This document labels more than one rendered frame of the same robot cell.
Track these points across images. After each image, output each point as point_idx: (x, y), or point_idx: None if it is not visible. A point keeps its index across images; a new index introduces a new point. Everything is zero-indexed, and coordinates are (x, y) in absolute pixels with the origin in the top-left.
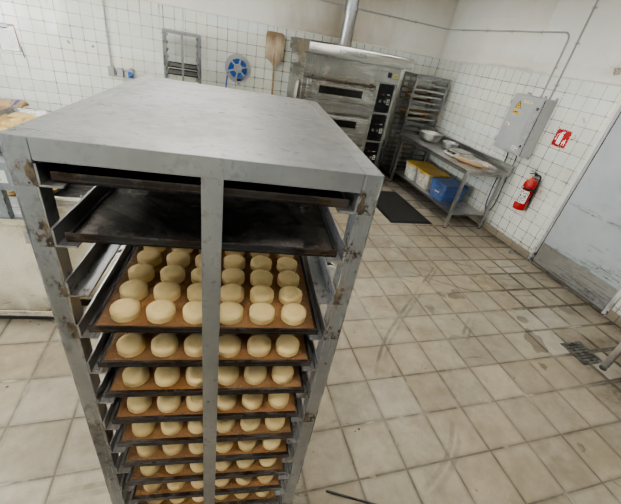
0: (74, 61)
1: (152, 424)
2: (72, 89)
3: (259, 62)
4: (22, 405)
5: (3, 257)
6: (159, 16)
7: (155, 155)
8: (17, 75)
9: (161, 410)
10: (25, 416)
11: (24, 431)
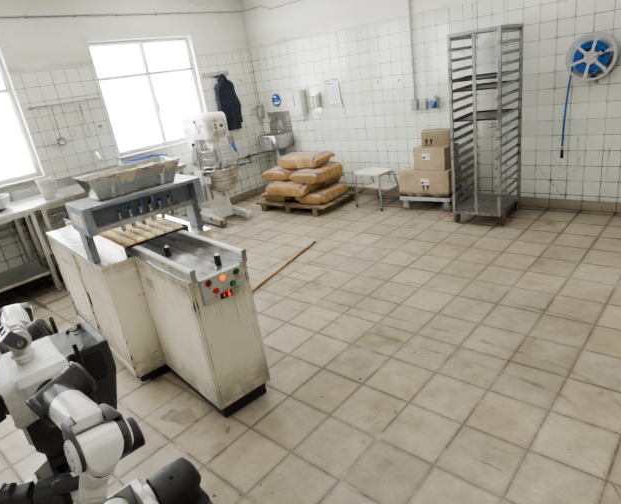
0: (381, 101)
1: None
2: (378, 133)
3: None
4: (36, 453)
5: (104, 301)
6: (472, 18)
7: None
8: (337, 127)
9: None
10: (24, 465)
11: (7, 479)
